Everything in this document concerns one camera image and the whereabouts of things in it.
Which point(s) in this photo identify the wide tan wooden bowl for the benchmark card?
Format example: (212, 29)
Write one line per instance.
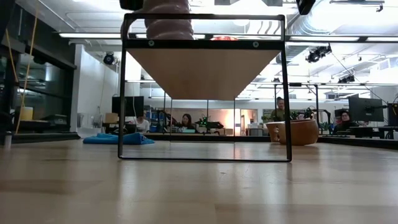
(301, 132)

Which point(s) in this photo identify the black frame wooden shelf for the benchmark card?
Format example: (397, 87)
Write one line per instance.
(202, 74)

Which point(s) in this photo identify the black ceiling spotlight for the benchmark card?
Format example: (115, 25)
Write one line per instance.
(109, 58)
(317, 54)
(346, 79)

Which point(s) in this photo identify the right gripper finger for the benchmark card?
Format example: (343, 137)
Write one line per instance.
(305, 6)

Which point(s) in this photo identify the person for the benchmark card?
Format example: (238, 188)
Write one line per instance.
(345, 121)
(143, 124)
(278, 112)
(186, 122)

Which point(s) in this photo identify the cardboard box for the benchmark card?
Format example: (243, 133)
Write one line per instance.
(111, 118)

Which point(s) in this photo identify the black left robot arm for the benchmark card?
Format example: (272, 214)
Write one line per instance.
(6, 15)

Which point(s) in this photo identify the blue cloth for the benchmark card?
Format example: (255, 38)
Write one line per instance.
(118, 139)

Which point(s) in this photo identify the small grey bottle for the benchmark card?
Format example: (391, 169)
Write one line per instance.
(7, 140)

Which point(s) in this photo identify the silver ceiling duct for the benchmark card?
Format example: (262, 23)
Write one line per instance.
(323, 18)

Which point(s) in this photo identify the black monitor on arm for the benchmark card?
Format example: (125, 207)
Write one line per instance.
(365, 109)

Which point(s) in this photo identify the long ceiling light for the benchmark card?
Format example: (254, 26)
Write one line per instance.
(90, 35)

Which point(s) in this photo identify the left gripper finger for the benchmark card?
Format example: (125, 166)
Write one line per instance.
(131, 4)

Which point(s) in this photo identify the yellow bucket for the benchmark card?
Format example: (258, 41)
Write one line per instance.
(26, 113)

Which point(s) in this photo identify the background robot with green light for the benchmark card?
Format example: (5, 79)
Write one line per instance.
(206, 124)

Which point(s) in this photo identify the black computer monitor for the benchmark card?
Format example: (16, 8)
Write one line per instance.
(393, 114)
(133, 105)

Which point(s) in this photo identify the dark storage box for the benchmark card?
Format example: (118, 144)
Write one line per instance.
(57, 119)

